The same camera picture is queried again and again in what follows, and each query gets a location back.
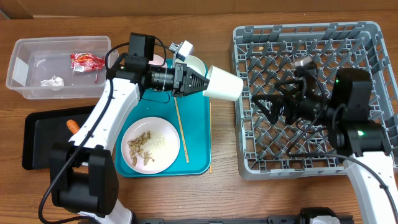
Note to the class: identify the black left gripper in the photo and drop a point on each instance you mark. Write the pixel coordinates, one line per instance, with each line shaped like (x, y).
(182, 80)

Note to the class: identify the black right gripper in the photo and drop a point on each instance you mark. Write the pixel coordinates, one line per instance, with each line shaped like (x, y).
(278, 102)

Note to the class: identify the white cup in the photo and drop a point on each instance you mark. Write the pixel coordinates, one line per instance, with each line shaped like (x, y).
(223, 85)

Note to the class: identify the red snack wrapper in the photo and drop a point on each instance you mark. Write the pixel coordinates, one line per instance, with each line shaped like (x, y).
(87, 62)

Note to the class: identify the orange carrot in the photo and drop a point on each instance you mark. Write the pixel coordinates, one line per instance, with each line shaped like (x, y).
(73, 126)

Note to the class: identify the white tissue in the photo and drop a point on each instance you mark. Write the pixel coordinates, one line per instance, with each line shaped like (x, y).
(54, 81)

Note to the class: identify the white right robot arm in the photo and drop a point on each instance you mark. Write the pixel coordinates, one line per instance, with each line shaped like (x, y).
(359, 142)

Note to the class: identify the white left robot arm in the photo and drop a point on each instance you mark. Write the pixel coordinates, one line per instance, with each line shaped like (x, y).
(83, 178)

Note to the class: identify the grey dishwasher rack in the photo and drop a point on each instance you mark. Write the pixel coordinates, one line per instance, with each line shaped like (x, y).
(263, 55)

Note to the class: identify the white bowl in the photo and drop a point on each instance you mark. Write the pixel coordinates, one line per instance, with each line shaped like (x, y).
(196, 64)

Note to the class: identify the wooden chopstick right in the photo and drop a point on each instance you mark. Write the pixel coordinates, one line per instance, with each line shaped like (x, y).
(210, 126)

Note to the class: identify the wooden chopstick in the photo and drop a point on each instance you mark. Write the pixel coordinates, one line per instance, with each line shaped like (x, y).
(210, 126)
(181, 131)

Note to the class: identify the teal serving tray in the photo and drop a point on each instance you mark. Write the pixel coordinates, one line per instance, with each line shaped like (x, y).
(194, 112)

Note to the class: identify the wooden chopstick left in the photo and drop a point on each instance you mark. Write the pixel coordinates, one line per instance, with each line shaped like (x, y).
(181, 131)

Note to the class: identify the pink bowl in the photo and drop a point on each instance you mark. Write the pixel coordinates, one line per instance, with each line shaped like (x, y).
(158, 60)

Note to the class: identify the pink plate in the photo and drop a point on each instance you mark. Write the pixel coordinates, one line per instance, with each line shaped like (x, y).
(164, 145)

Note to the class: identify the peanut shell scraps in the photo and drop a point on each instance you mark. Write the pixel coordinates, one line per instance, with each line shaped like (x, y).
(136, 149)

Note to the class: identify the clear plastic bin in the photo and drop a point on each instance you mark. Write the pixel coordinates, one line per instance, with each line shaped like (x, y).
(37, 59)

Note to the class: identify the black tray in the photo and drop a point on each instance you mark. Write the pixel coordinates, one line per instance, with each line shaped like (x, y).
(43, 129)

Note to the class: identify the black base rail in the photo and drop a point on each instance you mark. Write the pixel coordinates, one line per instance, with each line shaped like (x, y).
(306, 216)

